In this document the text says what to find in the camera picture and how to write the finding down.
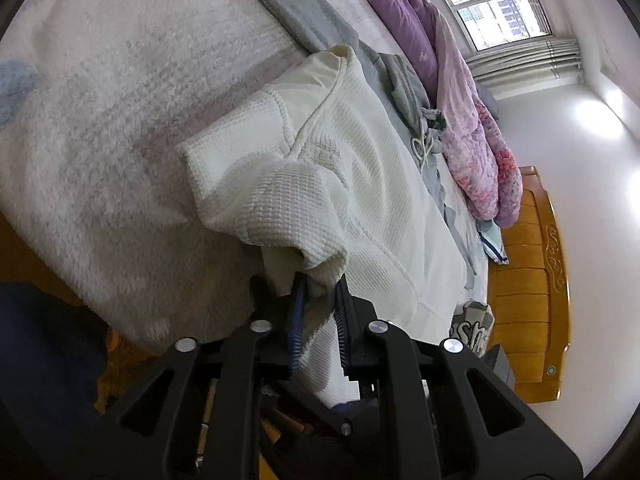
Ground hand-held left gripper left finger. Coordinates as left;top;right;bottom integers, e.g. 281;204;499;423
60;274;310;480

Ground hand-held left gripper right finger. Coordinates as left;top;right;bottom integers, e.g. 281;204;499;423
334;275;584;480

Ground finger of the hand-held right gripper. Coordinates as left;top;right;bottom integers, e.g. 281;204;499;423
492;345;515;387

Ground white snap-button jacket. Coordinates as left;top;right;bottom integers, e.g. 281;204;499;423
176;45;468;408

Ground grey checkered cloth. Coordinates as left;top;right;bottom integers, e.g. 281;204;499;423
452;300;496;359

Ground wooden bed headboard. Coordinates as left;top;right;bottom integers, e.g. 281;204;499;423
482;165;571;404

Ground blue striped pillow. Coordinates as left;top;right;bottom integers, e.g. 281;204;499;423
475;217;511;265

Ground purple floral quilt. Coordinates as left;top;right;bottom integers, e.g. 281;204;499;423
337;0;524;232

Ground grey garment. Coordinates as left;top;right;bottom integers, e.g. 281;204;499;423
357;42;488;291

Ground dark blue trousers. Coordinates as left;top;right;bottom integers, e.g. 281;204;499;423
0;280;117;443

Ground bed with white blanket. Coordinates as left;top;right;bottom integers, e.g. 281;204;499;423
0;0;493;357

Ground grey striped curtain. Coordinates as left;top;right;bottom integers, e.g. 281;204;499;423
465;37;584;87

